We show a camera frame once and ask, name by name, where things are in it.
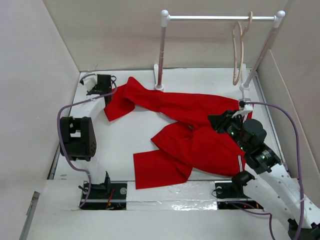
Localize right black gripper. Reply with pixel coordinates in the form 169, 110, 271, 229
206, 109, 249, 152

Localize red trousers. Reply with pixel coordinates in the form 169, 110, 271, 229
104, 77, 246, 189

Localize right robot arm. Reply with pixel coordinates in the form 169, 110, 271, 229
207, 110, 320, 240

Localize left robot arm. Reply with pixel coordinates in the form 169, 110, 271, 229
58, 73, 117, 199

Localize beige wooden hanger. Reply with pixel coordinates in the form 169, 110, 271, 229
231, 11, 253, 86

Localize white clothes rack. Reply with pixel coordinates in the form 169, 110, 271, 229
153, 9, 286, 100

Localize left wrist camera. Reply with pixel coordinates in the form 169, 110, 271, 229
79, 75, 98, 92

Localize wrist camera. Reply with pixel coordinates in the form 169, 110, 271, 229
237, 100, 254, 116
79, 75, 98, 92

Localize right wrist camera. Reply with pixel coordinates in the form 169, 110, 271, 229
237, 100, 254, 116

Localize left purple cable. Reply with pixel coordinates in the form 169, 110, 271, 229
56, 73, 118, 208

